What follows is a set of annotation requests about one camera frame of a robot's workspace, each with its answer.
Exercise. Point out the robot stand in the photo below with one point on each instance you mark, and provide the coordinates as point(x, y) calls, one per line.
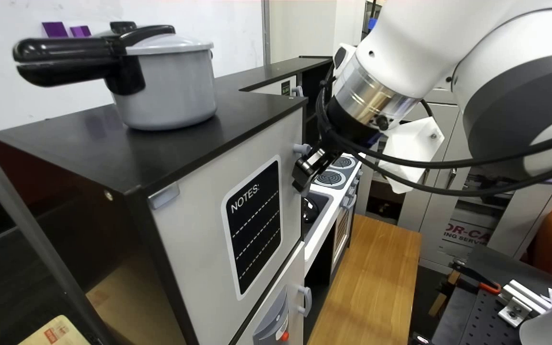
point(477, 316)

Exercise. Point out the grey door with notes board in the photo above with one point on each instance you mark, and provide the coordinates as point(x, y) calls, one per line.
point(199, 239)

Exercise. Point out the purple card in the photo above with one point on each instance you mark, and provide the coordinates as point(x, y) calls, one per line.
point(55, 29)
point(80, 31)

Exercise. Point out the cardboard box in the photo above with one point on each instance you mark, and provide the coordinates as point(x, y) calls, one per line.
point(55, 331)

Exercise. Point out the toy kitchen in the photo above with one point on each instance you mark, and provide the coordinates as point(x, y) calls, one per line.
point(161, 158)

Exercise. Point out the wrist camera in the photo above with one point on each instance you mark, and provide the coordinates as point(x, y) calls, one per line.
point(412, 148)

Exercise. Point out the aluminium bracket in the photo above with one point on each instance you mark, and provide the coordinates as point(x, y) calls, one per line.
point(523, 304)

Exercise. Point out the grey door with dispenser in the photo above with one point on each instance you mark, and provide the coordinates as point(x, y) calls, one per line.
point(281, 297)

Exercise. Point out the row of stove knobs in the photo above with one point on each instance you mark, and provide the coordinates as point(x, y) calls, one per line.
point(349, 194)

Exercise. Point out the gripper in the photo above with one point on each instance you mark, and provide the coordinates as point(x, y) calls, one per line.
point(352, 125)

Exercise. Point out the black clamp with orange grip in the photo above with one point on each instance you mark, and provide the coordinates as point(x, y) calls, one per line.
point(477, 280)

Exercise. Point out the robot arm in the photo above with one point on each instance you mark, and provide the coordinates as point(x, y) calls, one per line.
point(453, 43)

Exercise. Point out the toy sink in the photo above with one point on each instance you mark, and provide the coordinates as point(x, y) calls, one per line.
point(312, 211)

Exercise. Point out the grey metal bar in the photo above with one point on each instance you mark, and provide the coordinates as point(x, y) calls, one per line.
point(27, 225)

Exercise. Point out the toy microwave door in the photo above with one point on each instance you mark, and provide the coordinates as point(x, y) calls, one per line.
point(271, 87)

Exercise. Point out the toy stove burner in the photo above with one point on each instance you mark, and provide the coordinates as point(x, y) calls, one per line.
point(344, 162)
point(331, 178)

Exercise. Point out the toy oven door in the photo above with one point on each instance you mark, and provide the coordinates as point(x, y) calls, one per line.
point(341, 235)

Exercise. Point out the grey metal cabinet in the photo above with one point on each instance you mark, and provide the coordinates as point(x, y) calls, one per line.
point(467, 225)

